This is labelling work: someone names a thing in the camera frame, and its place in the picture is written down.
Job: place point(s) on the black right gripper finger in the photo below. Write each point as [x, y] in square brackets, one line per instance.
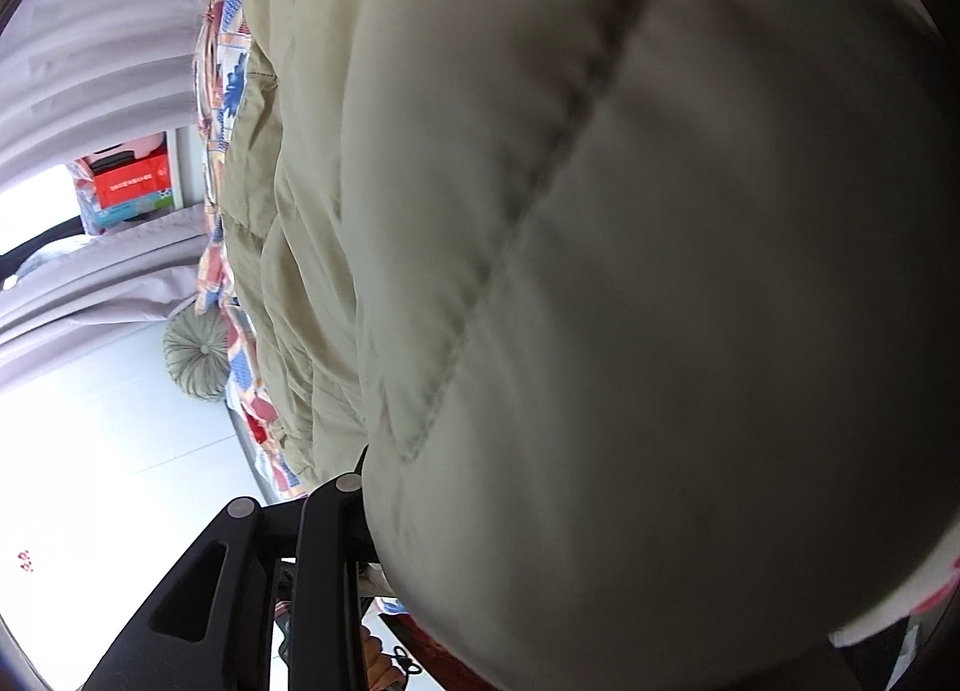
[208, 624]

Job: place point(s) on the olive green padded jacket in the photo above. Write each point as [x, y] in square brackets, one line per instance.
[726, 351]

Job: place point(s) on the person's left hand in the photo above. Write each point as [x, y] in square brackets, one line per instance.
[382, 673]

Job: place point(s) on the round green pleated cushion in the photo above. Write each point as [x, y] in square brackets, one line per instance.
[195, 353]

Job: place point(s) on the red box on shelf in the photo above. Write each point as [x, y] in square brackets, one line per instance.
[124, 176]

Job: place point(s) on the white shelf unit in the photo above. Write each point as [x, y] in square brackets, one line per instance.
[186, 180]

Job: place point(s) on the grey curtain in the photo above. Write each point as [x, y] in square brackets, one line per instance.
[78, 76]

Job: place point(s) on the red blue patchwork bedspread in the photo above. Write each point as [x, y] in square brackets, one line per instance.
[369, 163]

